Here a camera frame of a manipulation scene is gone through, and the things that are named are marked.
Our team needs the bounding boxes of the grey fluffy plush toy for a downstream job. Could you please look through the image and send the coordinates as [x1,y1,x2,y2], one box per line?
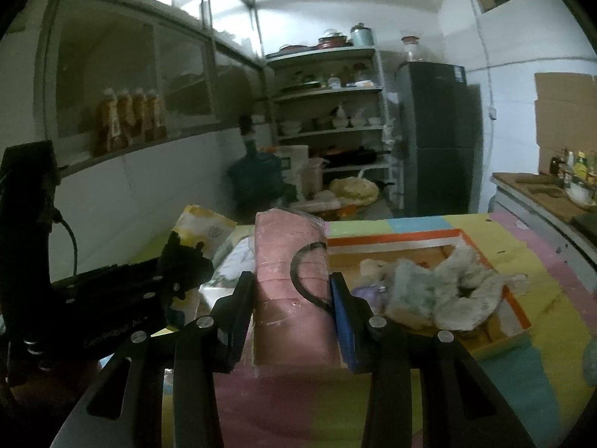
[361,245,528,330]

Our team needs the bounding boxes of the white carton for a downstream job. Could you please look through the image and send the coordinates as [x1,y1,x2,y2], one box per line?
[275,146,309,197]

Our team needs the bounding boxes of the group of white bowls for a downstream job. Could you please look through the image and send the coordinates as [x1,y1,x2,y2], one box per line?
[280,105,378,134]

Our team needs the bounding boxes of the dark green water jug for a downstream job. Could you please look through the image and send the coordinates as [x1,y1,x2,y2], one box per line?
[228,149,290,215]

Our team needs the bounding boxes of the white bowl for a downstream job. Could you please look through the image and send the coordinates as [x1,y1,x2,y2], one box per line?
[566,181,597,208]

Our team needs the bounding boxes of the white wall cable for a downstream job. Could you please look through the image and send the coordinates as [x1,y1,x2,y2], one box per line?
[466,0,497,215]

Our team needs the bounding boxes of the glass window cabinet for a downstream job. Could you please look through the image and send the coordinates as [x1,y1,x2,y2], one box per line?
[42,0,262,159]

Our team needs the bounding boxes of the pink towel pack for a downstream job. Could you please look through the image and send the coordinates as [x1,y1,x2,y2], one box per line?
[253,210,340,367]

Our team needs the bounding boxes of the black water pump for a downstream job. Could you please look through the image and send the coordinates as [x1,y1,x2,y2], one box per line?
[239,114,258,150]

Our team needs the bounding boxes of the pale green tissue pack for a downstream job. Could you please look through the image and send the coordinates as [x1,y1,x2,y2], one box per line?
[198,282,246,311]

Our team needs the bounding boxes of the group of seasoning bottles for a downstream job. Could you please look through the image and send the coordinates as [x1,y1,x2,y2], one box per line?
[550,149,597,183]

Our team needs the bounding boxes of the group of glass jars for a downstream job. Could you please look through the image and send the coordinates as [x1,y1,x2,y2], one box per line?
[284,63,374,91]

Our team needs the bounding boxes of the green leaf print tissue pack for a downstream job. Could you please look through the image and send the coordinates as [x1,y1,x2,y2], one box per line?
[212,237,257,285]

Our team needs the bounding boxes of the pale teal enamel pot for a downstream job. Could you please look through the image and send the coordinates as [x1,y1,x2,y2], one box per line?
[350,22,374,47]

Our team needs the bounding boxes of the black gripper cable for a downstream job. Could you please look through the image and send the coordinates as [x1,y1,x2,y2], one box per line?
[51,210,78,285]

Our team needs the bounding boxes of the clear plastic container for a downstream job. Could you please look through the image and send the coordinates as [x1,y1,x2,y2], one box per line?
[303,158,327,194]

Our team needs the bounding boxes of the yellow white printed pack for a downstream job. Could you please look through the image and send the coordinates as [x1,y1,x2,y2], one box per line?
[165,204,238,332]

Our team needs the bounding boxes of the dark grey fridge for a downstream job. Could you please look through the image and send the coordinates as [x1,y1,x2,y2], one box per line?
[396,62,483,218]

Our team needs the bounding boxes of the purple dress plush doll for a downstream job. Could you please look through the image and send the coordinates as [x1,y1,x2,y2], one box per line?
[352,284,388,311]

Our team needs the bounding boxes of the glass jar with red lid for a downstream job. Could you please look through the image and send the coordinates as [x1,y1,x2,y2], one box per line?
[401,35,423,62]

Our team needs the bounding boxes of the pale dried flatbread stack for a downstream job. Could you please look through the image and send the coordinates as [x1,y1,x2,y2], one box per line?
[329,176,379,206]

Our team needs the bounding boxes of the red pot with glass lid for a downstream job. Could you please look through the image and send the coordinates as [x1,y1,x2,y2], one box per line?
[318,29,351,50]

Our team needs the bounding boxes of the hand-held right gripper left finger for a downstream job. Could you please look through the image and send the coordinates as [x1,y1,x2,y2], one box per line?
[51,271,256,448]

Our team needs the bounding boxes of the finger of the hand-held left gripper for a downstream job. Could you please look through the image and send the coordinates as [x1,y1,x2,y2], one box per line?
[51,237,215,300]
[65,281,188,321]

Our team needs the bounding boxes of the orange rimmed cardboard box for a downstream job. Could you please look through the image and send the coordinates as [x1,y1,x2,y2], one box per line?
[326,228,532,355]

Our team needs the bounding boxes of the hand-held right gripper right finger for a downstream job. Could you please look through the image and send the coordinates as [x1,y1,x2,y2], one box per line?
[329,271,537,448]

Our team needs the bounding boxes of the pale green soft item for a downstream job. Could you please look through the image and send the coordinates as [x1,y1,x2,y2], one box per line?
[582,343,597,386]

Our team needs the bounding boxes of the cardboard wall sheets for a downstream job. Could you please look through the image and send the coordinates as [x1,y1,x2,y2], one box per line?
[534,72,597,173]

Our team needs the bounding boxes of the pale wrapped bundle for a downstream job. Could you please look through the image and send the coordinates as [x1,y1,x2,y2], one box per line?
[298,198,341,214]

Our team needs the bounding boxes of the white metal shelf rack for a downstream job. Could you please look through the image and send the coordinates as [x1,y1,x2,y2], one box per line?
[263,47,397,206]

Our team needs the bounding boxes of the kitchen counter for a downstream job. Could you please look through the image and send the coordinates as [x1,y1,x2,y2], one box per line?
[490,172,597,267]

